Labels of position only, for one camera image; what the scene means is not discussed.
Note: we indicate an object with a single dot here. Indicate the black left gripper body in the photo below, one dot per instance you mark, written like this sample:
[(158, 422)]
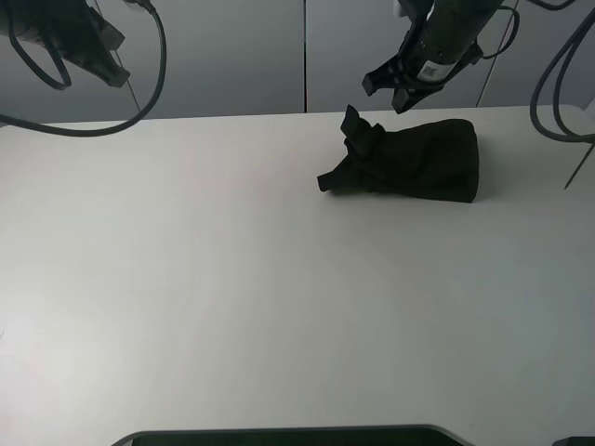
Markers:
[(78, 33)]

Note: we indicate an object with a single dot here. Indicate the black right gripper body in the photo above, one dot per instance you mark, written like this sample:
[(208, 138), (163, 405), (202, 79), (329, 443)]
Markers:
[(442, 39)]

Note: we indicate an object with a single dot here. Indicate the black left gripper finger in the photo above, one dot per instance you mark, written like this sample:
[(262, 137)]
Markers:
[(109, 71)]

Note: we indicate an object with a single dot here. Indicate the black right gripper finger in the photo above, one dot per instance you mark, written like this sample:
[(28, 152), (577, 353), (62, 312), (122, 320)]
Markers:
[(386, 76), (405, 97)]

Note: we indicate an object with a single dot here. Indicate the black printed t-shirt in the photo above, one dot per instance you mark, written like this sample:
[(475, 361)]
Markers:
[(438, 161)]

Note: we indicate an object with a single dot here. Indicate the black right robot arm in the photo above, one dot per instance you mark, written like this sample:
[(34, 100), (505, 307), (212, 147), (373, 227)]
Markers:
[(440, 43)]

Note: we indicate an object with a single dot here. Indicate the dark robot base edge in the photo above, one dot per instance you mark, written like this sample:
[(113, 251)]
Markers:
[(337, 435)]

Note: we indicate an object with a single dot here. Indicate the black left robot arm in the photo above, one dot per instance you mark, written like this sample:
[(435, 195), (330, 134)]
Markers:
[(21, 22)]

